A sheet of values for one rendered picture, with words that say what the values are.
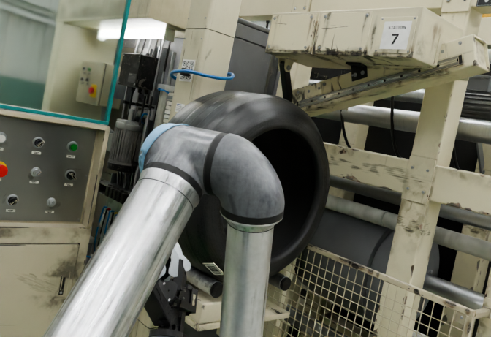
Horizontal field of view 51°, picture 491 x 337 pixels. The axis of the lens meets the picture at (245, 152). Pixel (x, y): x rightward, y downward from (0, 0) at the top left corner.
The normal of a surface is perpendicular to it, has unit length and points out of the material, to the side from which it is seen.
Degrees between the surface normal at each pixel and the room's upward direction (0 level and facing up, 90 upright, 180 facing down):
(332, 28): 90
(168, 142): 57
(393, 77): 90
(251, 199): 94
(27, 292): 90
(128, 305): 76
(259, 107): 48
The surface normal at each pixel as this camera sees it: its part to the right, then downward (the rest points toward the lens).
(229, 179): -0.22, 0.09
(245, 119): 0.22, -0.51
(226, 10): 0.65, 0.17
